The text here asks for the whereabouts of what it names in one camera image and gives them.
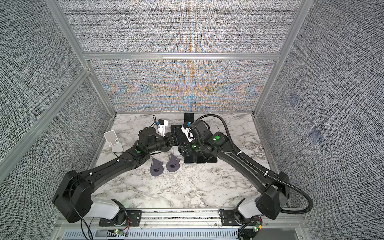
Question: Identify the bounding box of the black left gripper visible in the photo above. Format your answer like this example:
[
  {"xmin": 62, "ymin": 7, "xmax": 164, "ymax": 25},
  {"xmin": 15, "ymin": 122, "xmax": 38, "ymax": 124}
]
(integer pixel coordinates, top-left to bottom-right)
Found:
[{"xmin": 147, "ymin": 132, "xmax": 183, "ymax": 155}]

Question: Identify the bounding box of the black phone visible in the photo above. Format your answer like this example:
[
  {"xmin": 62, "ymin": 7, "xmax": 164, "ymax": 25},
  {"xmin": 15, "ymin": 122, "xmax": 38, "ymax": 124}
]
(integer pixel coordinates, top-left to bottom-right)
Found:
[
  {"xmin": 184, "ymin": 113, "xmax": 195, "ymax": 123},
  {"xmin": 195, "ymin": 155, "xmax": 206, "ymax": 164},
  {"xmin": 171, "ymin": 125, "xmax": 185, "ymax": 140},
  {"xmin": 206, "ymin": 155, "xmax": 218, "ymax": 163},
  {"xmin": 184, "ymin": 156, "xmax": 196, "ymax": 164}
]

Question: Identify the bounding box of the black phone back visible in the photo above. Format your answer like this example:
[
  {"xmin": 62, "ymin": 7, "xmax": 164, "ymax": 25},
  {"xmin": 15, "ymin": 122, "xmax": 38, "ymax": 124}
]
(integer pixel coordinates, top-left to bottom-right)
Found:
[{"xmin": 184, "ymin": 113, "xmax": 195, "ymax": 123}]

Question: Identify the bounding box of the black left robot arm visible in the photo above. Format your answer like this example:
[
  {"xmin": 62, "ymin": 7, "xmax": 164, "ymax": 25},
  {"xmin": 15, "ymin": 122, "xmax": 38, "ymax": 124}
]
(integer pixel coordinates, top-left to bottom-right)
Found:
[{"xmin": 53, "ymin": 126, "xmax": 185, "ymax": 226}]

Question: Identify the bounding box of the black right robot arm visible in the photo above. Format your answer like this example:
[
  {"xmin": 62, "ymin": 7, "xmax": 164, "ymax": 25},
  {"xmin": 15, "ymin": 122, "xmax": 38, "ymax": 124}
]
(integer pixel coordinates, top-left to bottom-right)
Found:
[{"xmin": 178, "ymin": 119, "xmax": 290, "ymax": 221}]

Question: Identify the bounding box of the grey round stand right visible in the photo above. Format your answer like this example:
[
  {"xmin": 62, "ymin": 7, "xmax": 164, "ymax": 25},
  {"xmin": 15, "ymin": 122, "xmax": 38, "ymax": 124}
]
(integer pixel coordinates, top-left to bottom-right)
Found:
[{"xmin": 166, "ymin": 154, "xmax": 180, "ymax": 173}]

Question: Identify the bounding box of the grey round stand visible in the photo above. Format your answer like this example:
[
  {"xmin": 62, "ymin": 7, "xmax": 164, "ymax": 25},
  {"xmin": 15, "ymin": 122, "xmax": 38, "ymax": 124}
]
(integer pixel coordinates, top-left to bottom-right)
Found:
[
  {"xmin": 166, "ymin": 154, "xmax": 180, "ymax": 173},
  {"xmin": 150, "ymin": 158, "xmax": 164, "ymax": 177}
]

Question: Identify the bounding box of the grey round stand left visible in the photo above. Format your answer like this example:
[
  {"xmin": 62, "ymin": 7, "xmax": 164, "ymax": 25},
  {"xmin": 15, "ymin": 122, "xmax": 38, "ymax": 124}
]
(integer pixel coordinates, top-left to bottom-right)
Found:
[{"xmin": 150, "ymin": 158, "xmax": 164, "ymax": 177}]

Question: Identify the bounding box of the white stand far left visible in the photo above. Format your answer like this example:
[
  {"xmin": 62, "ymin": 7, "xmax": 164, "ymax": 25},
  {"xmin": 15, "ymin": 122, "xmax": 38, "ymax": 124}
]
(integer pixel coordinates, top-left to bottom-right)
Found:
[{"xmin": 103, "ymin": 130, "xmax": 123, "ymax": 153}]

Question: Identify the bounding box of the aluminium front rail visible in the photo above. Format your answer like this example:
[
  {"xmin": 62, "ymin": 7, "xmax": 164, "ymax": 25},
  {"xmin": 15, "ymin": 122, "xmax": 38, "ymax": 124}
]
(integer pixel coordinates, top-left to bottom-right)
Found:
[{"xmin": 51, "ymin": 208, "xmax": 311, "ymax": 240}]

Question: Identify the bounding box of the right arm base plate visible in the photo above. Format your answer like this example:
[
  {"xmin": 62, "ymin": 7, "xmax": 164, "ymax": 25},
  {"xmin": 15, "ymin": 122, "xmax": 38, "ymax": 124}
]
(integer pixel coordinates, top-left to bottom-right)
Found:
[{"xmin": 218, "ymin": 209, "xmax": 240, "ymax": 227}]

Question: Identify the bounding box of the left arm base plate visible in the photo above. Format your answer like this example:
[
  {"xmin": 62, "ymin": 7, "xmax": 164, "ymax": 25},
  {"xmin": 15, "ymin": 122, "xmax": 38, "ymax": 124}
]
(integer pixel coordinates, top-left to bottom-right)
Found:
[{"xmin": 99, "ymin": 210, "xmax": 143, "ymax": 228}]

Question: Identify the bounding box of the black corrugated cable conduit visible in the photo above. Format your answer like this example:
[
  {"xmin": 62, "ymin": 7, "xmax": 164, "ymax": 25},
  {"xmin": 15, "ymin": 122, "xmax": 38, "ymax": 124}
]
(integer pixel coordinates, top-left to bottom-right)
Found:
[{"xmin": 194, "ymin": 113, "xmax": 314, "ymax": 215}]

